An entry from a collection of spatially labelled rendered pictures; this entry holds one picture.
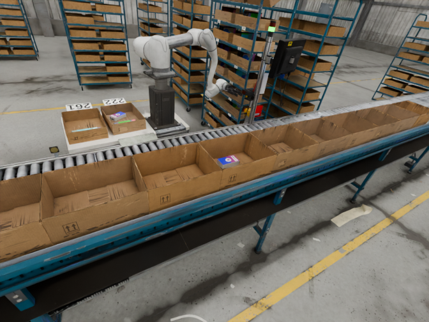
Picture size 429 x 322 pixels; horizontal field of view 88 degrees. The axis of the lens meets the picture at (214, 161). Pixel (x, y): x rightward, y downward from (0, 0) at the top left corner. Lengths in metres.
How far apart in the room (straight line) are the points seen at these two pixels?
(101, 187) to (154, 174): 0.28
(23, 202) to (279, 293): 1.74
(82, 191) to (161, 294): 0.98
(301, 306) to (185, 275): 0.89
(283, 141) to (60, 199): 1.52
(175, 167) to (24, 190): 0.73
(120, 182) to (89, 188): 0.15
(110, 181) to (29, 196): 0.34
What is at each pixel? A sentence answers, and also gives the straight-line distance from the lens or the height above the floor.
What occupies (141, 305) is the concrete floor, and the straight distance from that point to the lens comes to 1.91.
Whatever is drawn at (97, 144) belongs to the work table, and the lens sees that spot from 1.95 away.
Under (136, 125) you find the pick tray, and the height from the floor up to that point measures 0.80.
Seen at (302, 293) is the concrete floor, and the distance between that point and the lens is 2.13.
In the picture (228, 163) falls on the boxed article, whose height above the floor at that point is 0.92.
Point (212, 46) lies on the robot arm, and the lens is 2.42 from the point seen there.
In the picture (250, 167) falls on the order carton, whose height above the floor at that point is 1.01.
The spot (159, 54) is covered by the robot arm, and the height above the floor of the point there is 1.36.
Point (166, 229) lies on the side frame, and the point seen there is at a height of 0.82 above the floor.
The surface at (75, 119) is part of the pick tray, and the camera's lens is 2.33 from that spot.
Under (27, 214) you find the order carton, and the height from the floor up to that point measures 0.89.
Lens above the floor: 1.77
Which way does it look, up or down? 36 degrees down
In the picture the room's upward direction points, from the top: 8 degrees clockwise
